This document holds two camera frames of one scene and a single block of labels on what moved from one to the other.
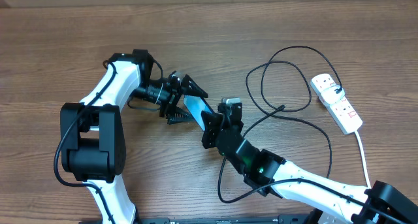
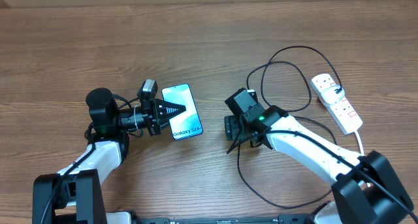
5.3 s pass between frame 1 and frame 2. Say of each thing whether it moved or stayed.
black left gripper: moved
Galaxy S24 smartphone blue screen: moved
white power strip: stayed
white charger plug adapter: stayed
